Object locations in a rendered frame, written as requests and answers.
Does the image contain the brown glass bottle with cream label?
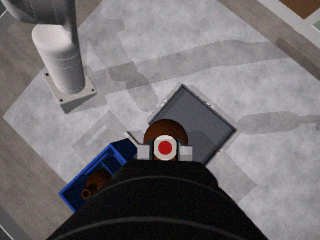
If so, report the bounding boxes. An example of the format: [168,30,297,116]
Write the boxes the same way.
[143,119,188,161]

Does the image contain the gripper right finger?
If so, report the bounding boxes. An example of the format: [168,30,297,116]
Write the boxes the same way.
[175,139,193,161]

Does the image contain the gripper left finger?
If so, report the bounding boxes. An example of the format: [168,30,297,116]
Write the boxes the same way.
[137,138,156,160]

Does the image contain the blue bottle crate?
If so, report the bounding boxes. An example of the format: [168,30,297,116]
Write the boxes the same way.
[68,138,137,213]

